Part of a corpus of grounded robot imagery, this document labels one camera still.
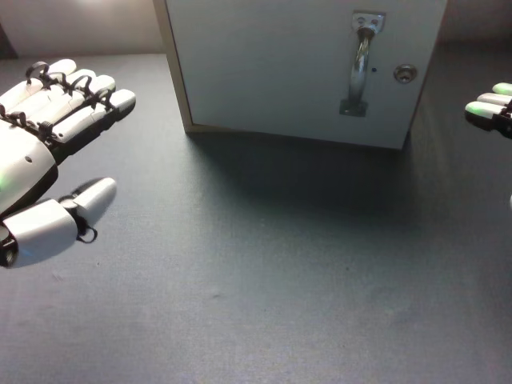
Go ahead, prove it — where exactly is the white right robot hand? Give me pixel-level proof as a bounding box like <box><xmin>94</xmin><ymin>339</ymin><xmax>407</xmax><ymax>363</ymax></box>
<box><xmin>464</xmin><ymin>82</ymin><xmax>512</xmax><ymax>141</ymax></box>

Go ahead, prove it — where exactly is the grey table cloth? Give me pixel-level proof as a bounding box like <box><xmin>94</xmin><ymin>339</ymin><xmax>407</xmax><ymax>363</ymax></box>
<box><xmin>0</xmin><ymin>39</ymin><xmax>512</xmax><ymax>384</ymax></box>

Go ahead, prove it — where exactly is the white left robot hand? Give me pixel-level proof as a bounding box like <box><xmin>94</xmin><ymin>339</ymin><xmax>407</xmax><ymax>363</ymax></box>
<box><xmin>0</xmin><ymin>58</ymin><xmax>137</xmax><ymax>270</ymax></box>

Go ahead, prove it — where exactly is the round metal door lock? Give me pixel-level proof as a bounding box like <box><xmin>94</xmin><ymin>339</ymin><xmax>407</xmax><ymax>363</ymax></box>
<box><xmin>393</xmin><ymin>62</ymin><xmax>418</xmax><ymax>84</ymax></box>

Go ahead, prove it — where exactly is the wooden cabinet body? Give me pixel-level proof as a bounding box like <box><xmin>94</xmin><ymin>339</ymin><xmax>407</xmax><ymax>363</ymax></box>
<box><xmin>153</xmin><ymin>0</ymin><xmax>449</xmax><ymax>151</ymax></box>

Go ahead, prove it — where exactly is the chrome door handle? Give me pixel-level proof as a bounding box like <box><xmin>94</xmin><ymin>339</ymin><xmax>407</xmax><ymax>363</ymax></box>
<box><xmin>338</xmin><ymin>10</ymin><xmax>387</xmax><ymax>118</ymax></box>

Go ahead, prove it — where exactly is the white cabinet door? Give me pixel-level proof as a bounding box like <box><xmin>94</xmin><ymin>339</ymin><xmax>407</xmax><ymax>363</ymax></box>
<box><xmin>164</xmin><ymin>0</ymin><xmax>448</xmax><ymax>150</ymax></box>

